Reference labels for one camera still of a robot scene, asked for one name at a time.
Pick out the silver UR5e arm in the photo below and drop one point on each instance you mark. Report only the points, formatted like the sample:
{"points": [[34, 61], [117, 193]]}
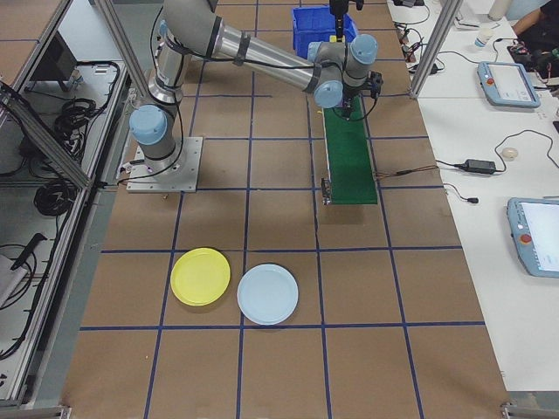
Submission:
{"points": [[262, 54]]}

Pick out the light blue plastic plate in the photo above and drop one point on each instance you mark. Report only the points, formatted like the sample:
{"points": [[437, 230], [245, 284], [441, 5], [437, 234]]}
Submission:
{"points": [[267, 294]]}

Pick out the yellow plastic plate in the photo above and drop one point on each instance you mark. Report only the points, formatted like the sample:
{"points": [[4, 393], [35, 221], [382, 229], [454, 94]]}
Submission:
{"points": [[201, 276]]}

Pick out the blue plastic storage bin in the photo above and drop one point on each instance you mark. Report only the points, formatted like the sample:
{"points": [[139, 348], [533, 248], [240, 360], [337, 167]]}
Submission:
{"points": [[305, 39]]}

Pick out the green conveyor belt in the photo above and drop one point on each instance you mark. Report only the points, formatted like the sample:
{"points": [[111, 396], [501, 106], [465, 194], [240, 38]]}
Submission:
{"points": [[349, 161]]}

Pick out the white blue paper cup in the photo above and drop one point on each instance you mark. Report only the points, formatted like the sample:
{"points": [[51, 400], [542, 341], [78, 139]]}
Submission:
{"points": [[482, 39]]}

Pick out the black power supply brick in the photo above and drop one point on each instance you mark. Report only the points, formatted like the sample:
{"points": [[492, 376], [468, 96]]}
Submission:
{"points": [[480, 166]]}

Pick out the grey blue teach pendant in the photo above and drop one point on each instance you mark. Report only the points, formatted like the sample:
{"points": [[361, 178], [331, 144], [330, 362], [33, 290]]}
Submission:
{"points": [[508, 83], [537, 235]]}

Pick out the white bottle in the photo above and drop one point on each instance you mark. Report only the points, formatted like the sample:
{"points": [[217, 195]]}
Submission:
{"points": [[500, 8]]}

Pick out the beige round knob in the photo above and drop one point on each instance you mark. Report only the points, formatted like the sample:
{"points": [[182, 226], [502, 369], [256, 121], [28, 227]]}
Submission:
{"points": [[509, 153]]}

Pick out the person in black clothing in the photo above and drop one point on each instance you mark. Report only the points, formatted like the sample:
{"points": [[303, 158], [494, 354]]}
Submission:
{"points": [[541, 26]]}

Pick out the white side table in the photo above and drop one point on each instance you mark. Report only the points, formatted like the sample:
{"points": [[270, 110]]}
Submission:
{"points": [[480, 262]]}

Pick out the black control box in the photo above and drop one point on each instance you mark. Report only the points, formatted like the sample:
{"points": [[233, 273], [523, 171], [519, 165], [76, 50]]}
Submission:
{"points": [[61, 61]]}

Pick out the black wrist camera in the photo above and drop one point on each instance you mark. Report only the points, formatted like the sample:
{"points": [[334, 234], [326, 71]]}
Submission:
{"points": [[375, 83]]}

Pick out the aluminium profile post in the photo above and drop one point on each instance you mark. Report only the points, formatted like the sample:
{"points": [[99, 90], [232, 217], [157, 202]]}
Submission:
{"points": [[434, 48]]}

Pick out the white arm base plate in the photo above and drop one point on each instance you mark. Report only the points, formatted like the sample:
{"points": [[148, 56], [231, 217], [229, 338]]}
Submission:
{"points": [[188, 174]]}

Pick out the V-shaped metal bar frame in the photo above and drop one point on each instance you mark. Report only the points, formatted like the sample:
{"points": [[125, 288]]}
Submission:
{"points": [[126, 57]]}

